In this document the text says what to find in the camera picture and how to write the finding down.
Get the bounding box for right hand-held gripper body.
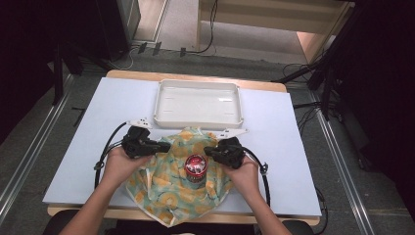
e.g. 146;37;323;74
217;127;250;170

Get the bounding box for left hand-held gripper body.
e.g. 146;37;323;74
120;117;154;160

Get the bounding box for red can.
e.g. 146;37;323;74
184;154;208;184

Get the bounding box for green orange-print cloth bag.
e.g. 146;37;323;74
125;126;235;228

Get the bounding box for white plastic tray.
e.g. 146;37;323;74
153;78;245;130

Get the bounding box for person's right hand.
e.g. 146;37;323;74
222;155;261;201

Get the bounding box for person's left hand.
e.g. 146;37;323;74
102;146;152;194

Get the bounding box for white board table cover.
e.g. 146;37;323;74
42;76;323;218

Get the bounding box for wooden table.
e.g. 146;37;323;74
47;69;321;227

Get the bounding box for person's dark-clothed legs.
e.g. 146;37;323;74
42;209;315;235

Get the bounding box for black metal stand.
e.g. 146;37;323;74
52;41;86;106
272;6;363;121

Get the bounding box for dark cabinet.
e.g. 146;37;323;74
96;0;142;62

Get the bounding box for left hand-held gripper cable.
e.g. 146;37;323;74
93;120;130;190

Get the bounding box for hand-held gripper cable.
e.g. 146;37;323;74
93;120;130;190
243;146;272;209

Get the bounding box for right hand-held gripper cable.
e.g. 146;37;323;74
243;146;272;209

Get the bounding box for small black floor bracket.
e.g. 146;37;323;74
71;106;87;128

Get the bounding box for black floor cables bundle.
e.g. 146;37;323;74
282;63;329;133

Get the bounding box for white floor cable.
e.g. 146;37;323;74
107;46;135;71

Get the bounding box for metal floor rail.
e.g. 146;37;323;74
307;91;377;235
0;74;74;224

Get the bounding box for black hanging cable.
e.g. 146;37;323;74
182;0;219;55

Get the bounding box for light wooden desk frame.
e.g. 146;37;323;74
195;0;356;65

